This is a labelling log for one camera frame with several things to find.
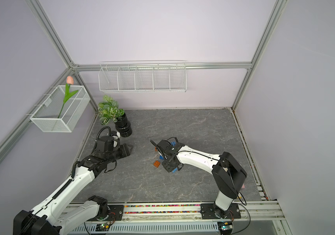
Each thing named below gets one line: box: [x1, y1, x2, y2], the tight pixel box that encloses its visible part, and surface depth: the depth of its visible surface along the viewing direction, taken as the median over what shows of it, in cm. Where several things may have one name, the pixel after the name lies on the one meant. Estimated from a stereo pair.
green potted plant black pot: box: [97, 94, 133, 138], surface depth 87 cm
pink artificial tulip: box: [57, 75, 79, 119], surface depth 82 cm
